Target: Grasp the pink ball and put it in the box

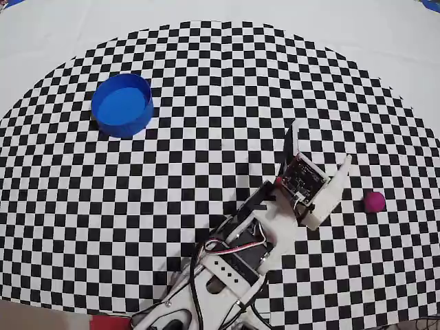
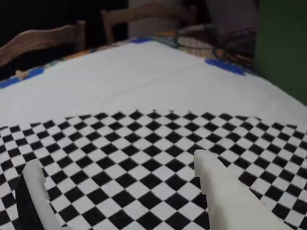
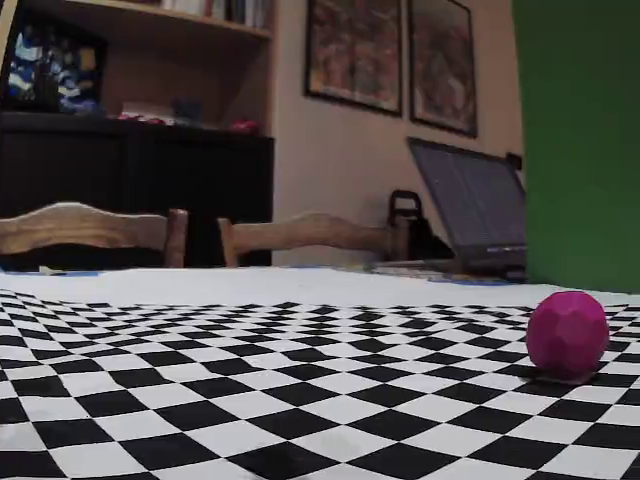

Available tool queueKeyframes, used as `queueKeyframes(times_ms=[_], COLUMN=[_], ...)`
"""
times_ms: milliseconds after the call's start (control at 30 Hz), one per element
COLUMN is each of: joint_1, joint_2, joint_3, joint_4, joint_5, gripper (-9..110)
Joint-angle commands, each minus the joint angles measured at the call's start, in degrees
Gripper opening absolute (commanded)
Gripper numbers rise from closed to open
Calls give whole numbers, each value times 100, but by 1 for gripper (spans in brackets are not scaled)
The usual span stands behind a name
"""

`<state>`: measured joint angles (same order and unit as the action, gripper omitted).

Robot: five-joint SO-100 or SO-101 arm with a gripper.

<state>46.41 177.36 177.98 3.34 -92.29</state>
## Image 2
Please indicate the black-backed white gripper finger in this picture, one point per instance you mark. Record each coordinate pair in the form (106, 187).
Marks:
(38, 191)

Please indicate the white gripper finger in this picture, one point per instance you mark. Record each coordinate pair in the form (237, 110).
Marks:
(227, 198)

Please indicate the blue tape strip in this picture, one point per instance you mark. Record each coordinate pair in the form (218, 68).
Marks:
(31, 73)
(141, 40)
(225, 67)

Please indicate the checkerboard printed white paper mat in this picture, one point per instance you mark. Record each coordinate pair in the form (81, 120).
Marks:
(144, 95)

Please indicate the brown wooden chair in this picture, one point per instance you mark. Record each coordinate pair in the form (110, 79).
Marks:
(148, 13)
(40, 38)

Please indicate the patterned tablecloth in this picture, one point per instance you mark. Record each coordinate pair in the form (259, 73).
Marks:
(196, 45)

